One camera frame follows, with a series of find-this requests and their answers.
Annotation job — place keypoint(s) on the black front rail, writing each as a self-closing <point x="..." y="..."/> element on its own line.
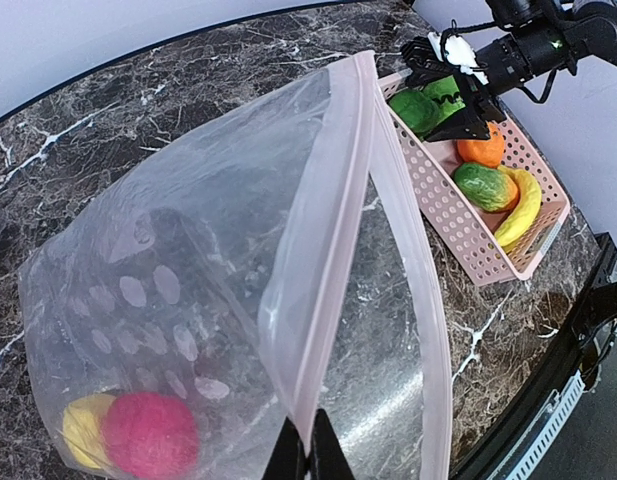
<point x="595" y="307"/>

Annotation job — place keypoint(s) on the yellow toy banana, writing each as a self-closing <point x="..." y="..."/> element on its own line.
<point x="521" y="218"/>

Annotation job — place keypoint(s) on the white slotted cable duct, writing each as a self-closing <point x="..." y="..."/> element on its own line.
<point x="525" y="455"/>

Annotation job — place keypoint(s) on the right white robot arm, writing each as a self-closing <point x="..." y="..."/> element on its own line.
<point x="589" y="29"/>

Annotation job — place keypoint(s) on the green toy watermelon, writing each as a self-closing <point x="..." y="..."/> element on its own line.
<point x="446" y="95"/>

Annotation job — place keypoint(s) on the green toy pepper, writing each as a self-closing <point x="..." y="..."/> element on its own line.
<point x="419" y="113"/>

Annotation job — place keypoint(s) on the yellow toy pepper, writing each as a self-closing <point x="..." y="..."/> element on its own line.
<point x="81" y="430"/>

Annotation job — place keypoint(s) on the red toy apple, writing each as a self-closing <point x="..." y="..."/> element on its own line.
<point x="150" y="436"/>

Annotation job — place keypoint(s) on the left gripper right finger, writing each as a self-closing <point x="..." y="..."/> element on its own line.
<point x="326" y="460"/>

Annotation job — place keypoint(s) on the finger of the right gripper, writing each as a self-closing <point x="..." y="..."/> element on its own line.
<point x="460" y="126"/>

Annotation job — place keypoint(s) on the clear zip top bag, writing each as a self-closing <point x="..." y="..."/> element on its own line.
<point x="267" y="264"/>

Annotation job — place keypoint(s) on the toy orange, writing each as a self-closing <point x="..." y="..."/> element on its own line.
<point x="488" y="153"/>

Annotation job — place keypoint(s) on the pink plastic basket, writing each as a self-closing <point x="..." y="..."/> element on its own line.
<point x="469" y="231"/>

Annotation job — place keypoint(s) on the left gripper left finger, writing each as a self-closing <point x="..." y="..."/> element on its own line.
<point x="288" y="460"/>

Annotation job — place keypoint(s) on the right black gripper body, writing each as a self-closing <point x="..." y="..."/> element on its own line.
<point x="527" y="59"/>

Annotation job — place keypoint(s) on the green orange toy mango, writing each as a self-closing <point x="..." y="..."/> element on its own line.
<point x="487" y="188"/>

